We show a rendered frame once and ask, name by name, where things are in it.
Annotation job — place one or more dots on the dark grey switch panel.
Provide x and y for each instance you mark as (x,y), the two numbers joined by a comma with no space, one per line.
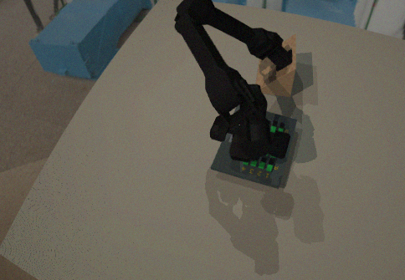
(267,170)

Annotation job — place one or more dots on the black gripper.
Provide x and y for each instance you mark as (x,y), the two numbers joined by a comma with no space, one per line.
(279,143)

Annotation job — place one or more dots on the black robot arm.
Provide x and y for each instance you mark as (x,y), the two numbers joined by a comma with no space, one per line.
(225,86)

